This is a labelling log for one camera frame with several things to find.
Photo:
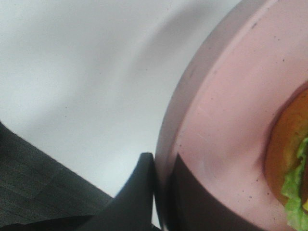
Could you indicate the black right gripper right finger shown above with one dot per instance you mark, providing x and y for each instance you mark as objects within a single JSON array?
[{"x": 236, "y": 198}]

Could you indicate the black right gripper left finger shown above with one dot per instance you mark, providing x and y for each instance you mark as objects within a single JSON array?
[{"x": 130, "y": 210}]

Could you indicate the pink round plate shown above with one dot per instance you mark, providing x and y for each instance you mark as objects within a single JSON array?
[{"x": 247, "y": 70}]

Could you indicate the burger with lettuce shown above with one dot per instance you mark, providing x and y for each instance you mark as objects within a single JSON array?
[{"x": 286, "y": 161}]

